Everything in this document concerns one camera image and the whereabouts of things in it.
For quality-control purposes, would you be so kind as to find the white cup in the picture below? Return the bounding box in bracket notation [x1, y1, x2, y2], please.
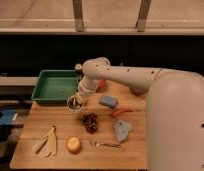
[67, 95, 84, 113]

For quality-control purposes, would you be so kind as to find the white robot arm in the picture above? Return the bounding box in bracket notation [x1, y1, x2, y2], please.
[78, 57, 204, 171]

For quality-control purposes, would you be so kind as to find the green plastic tray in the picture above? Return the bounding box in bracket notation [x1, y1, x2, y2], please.
[32, 70, 78, 104]

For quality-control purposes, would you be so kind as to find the dark grape bunch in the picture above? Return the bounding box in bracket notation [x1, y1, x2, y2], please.
[82, 113, 98, 133]

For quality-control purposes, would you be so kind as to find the red bowl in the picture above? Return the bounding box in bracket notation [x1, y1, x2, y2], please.
[97, 79, 106, 91]

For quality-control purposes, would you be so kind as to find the blue sponge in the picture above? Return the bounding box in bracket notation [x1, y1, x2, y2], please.
[99, 96, 118, 109]

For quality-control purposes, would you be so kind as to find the orange carrot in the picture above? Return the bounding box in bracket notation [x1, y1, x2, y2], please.
[110, 108, 133, 117]

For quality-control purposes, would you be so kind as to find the yellow apple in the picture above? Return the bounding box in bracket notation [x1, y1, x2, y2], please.
[66, 137, 82, 154]

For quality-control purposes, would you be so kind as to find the metal fork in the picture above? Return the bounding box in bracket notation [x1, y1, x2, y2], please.
[90, 141, 121, 148]

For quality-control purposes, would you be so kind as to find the grey blue cloth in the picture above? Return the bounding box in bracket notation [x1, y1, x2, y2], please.
[114, 120, 133, 143]

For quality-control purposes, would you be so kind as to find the purple bowl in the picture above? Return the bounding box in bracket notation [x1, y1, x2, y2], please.
[130, 87, 147, 96]

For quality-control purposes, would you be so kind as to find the blue object at left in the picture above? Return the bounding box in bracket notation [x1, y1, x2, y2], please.
[0, 110, 17, 126]

